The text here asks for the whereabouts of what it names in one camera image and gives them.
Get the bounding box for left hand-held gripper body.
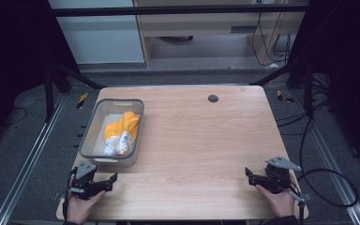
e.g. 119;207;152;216
69;159;98;201

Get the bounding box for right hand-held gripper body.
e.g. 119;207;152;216
262;156;303;195

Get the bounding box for person's right hand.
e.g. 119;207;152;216
254;178;295;218

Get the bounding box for person's left hand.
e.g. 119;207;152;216
66;173;108;225

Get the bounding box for grey plastic basket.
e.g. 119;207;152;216
78;97;145;168

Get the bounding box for orange and white cloth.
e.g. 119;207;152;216
102;111;141;157

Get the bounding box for black and yellow tape marker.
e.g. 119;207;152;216
76;92;89;110
276;89;294;104

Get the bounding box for black metal stand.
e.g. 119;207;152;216
42;59;107;123
249;60;315;120

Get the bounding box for dark curtain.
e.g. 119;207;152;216
285;0;360;174
0;0;83;154

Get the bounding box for white cabinet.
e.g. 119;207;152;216
47;0;145;66

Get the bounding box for light wooden desk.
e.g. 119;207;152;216
132;0;310;68

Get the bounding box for black horizontal bar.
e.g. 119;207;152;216
50;4;309;18

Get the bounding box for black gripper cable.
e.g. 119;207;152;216
62;167;78;220

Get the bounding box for aluminium floor rail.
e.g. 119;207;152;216
292;90;360;225
0;93;68;225

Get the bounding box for black looped cable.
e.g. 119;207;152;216
298;115;359;209

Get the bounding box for thin black floor cable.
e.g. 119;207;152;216
0;107;28;129

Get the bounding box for black hanging cables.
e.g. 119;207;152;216
250;11;293;68

